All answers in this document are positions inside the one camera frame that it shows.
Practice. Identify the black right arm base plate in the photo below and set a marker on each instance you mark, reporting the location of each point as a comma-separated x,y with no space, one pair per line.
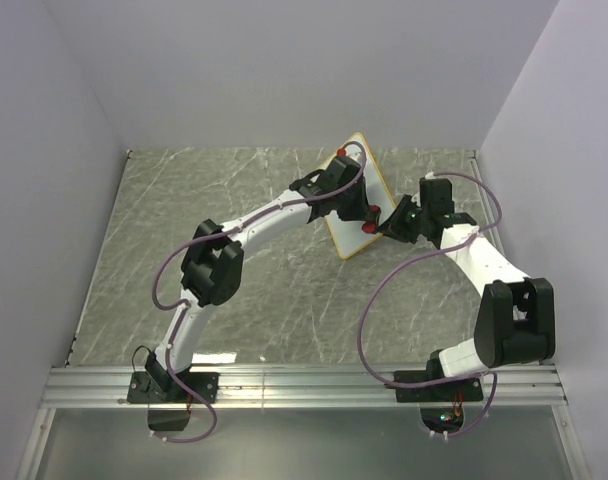
468,390

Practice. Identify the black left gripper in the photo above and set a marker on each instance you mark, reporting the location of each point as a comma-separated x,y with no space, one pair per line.
362,209

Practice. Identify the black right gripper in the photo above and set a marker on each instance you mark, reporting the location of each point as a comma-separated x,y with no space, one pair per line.
392,227

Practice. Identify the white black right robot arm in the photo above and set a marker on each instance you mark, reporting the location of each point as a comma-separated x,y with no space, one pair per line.
516,317

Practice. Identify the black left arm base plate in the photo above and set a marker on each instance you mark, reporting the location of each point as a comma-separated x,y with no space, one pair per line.
144,390

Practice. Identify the yellow framed whiteboard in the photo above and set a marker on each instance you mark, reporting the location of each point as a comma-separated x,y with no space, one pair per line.
354,227

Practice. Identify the aluminium mounting rail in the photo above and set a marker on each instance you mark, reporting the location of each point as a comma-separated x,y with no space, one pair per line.
263,386

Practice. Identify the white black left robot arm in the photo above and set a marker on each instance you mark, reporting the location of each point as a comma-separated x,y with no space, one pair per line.
213,260

